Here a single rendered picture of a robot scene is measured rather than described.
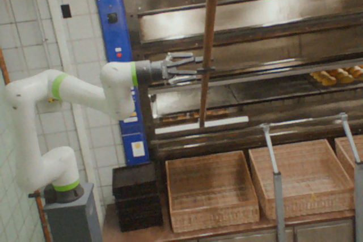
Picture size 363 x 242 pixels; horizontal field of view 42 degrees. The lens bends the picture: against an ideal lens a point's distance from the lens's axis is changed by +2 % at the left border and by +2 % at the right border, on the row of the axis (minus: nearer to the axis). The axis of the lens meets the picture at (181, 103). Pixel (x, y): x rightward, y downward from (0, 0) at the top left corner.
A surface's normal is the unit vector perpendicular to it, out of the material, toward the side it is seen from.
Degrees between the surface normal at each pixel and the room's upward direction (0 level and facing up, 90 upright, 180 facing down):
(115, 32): 90
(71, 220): 90
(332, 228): 92
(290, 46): 70
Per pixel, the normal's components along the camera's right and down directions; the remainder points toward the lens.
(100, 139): 0.07, 0.33
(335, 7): 0.01, -0.01
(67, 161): 0.75, 0.10
